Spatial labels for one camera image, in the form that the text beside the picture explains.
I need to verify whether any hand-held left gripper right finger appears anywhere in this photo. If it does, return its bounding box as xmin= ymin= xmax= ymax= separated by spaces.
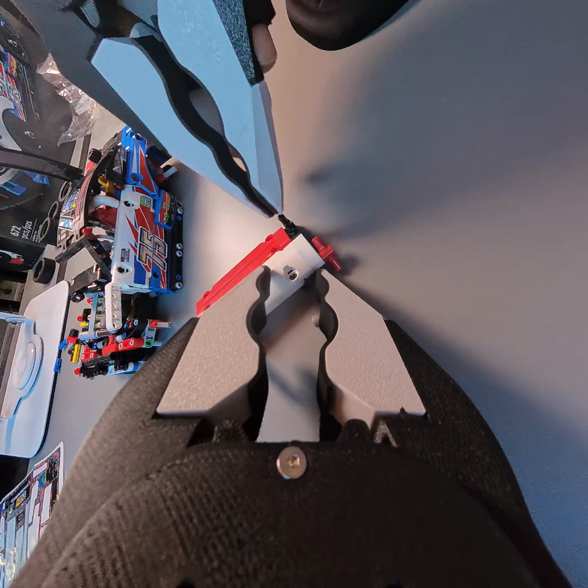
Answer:
xmin=317 ymin=270 xmax=427 ymax=432

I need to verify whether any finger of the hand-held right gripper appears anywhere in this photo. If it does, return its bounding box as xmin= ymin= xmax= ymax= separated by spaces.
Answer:
xmin=156 ymin=0 xmax=285 ymax=216
xmin=91 ymin=38 xmax=276 ymax=218

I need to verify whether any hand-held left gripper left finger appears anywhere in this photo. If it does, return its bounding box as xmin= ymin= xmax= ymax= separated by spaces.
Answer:
xmin=156 ymin=266 xmax=273 ymax=442

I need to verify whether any red lego axle connector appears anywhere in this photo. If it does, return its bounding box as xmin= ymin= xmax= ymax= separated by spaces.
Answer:
xmin=311 ymin=236 xmax=341 ymax=271

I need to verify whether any white and red lego assembly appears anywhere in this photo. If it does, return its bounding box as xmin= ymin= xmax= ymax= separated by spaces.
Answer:
xmin=195 ymin=226 xmax=343 ymax=322

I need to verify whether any blue white lego race car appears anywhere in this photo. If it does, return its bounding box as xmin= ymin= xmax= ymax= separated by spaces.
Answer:
xmin=0 ymin=129 xmax=184 ymax=378

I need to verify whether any black lego set box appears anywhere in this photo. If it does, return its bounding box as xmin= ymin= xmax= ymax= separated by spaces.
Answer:
xmin=0 ymin=14 xmax=88 ymax=272

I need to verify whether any person's right hand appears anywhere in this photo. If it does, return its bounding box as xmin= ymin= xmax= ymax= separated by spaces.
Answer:
xmin=250 ymin=22 xmax=279 ymax=73

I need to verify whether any clear plastic bag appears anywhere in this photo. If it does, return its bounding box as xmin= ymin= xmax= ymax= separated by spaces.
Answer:
xmin=37 ymin=60 xmax=99 ymax=143

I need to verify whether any black padded armrest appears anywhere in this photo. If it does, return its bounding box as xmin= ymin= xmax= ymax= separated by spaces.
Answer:
xmin=285 ymin=0 xmax=409 ymax=51

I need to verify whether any printed instruction booklet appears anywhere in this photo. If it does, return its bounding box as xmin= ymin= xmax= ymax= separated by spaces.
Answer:
xmin=0 ymin=441 xmax=65 ymax=588

